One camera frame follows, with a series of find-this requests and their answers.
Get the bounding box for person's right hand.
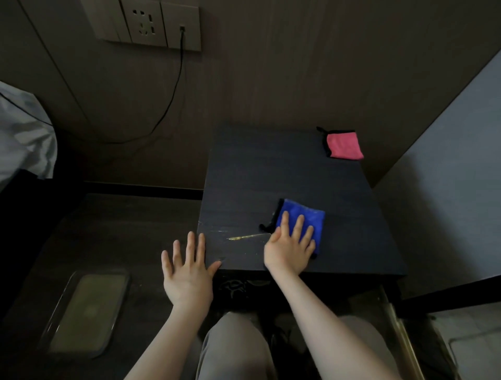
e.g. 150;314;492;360
263;210;317;277

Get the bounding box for person's beige trousers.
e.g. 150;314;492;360
195;312;400;380

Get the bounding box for person's right forearm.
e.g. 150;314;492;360
273;270;404;380

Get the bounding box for beige wall power socket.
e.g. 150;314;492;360
119;0;168;48

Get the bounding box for black skirting board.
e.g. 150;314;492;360
399;276;501;318

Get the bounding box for pink cloth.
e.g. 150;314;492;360
316;126;365;161

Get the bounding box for blue cloth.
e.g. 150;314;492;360
259;198;326;260

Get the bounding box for black cable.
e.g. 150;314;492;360
58;26;185;145

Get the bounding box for gold metal frame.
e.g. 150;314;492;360
381;286;427;380

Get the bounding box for black table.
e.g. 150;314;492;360
195;124;408;279

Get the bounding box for person's left hand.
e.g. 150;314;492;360
161;231;223;312

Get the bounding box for beige wall port plate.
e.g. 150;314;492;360
160;2;202;52

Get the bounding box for person's left forearm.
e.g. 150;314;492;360
124;305;206;380

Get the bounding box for white bedding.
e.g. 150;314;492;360
0;81;58;193

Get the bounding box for clear plastic tray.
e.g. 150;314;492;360
37;269;131;360

